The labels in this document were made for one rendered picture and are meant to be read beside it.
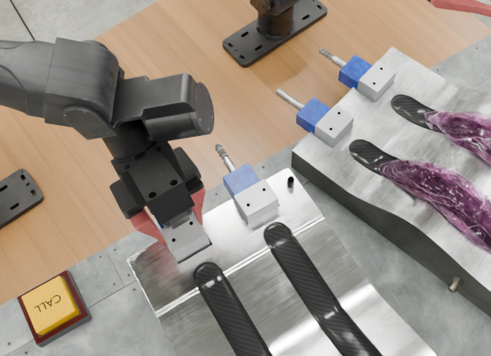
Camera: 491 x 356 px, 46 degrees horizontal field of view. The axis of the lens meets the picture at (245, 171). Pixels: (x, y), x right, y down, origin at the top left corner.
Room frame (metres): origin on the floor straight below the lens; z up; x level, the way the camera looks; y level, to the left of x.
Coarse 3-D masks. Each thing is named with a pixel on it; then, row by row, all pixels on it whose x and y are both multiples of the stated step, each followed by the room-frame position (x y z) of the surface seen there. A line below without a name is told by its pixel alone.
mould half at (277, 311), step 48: (288, 192) 0.34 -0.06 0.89; (240, 240) 0.27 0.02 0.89; (336, 240) 0.26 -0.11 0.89; (144, 288) 0.22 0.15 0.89; (192, 288) 0.21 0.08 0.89; (240, 288) 0.21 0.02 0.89; (288, 288) 0.20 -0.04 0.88; (336, 288) 0.20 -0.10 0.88; (192, 336) 0.15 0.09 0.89; (288, 336) 0.14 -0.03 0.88; (384, 336) 0.13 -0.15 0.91
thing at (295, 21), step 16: (304, 0) 0.76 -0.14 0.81; (272, 16) 0.68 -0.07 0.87; (288, 16) 0.68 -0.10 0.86; (304, 16) 0.72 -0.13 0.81; (320, 16) 0.72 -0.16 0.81; (240, 32) 0.70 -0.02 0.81; (256, 32) 0.70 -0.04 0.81; (272, 32) 0.68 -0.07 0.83; (288, 32) 0.68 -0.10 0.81; (224, 48) 0.67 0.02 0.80; (240, 48) 0.66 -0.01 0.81; (256, 48) 0.66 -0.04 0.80; (272, 48) 0.66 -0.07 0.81; (240, 64) 0.63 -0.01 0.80
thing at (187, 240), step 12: (192, 216) 0.29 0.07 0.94; (168, 228) 0.28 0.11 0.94; (180, 228) 0.28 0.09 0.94; (192, 228) 0.28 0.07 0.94; (168, 240) 0.27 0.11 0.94; (180, 240) 0.26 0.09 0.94; (192, 240) 0.26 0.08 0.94; (204, 240) 0.27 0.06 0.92; (180, 252) 0.25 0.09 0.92; (192, 252) 0.26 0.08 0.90
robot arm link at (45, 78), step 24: (0, 48) 0.37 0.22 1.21; (24, 48) 0.37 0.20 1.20; (48, 48) 0.37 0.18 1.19; (72, 48) 0.38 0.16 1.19; (96, 48) 0.38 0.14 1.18; (0, 72) 0.34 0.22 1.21; (24, 72) 0.34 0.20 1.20; (48, 72) 0.35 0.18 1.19; (72, 72) 0.35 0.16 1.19; (96, 72) 0.35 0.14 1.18; (0, 96) 0.33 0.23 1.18; (24, 96) 0.33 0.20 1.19; (48, 96) 0.32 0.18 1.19; (72, 96) 0.32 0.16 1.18; (96, 96) 0.33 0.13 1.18; (48, 120) 0.33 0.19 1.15
